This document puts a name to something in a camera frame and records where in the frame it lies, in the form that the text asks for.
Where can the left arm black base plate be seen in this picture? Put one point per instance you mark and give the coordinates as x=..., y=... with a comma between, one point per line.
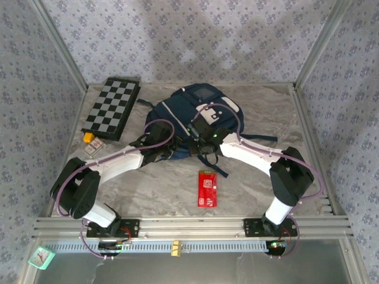
x=131, y=227

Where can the aluminium side rail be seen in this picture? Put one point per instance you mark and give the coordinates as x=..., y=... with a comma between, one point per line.
x=311, y=133
x=71, y=139

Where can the aluminium frame post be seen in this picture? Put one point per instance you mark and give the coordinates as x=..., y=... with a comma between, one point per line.
x=321, y=44
x=60, y=44

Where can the small circuit board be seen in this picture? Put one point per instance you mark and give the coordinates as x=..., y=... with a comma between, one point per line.
x=276, y=245
x=118, y=243

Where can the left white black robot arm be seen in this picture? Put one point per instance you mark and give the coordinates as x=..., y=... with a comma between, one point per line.
x=118, y=162

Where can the mint green alarm clock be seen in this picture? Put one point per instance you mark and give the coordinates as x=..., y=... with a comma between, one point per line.
x=41, y=258

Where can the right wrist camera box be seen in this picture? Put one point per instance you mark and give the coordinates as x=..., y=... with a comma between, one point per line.
x=199, y=125

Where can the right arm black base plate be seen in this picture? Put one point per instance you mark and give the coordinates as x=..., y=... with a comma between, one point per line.
x=251, y=227

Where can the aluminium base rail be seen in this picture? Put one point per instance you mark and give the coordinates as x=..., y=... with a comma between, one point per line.
x=192, y=227

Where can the small yellow block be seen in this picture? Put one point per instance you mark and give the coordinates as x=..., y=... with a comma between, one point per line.
x=88, y=137

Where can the black grey chessboard box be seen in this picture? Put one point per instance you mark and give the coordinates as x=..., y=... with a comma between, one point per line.
x=112, y=106

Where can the playing card box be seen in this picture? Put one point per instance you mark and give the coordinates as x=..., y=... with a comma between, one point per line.
x=94, y=147

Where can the red packet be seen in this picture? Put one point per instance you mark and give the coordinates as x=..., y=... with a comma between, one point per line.
x=207, y=189

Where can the navy blue student backpack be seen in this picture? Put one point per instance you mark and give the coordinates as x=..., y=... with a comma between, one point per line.
x=177, y=109

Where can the small brass clip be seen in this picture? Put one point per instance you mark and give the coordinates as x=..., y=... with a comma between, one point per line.
x=176, y=248

